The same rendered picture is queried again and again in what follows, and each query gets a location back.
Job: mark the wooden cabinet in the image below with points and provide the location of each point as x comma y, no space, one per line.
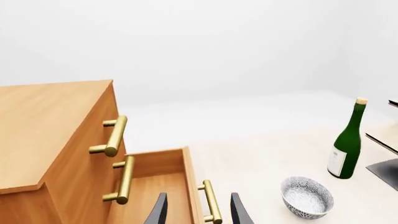
40,130

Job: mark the wooden cabinet drawer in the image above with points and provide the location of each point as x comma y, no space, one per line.
104,180
161,186
90,126

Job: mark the black white patterned bowl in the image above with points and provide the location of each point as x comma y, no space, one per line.
306,200

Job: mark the green wine bottle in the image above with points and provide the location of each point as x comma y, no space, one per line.
346,149

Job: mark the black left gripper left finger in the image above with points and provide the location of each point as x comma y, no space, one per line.
160,213

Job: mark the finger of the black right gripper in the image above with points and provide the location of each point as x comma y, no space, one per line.
394,102
385,142

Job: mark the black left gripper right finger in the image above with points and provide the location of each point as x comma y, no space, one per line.
238,213

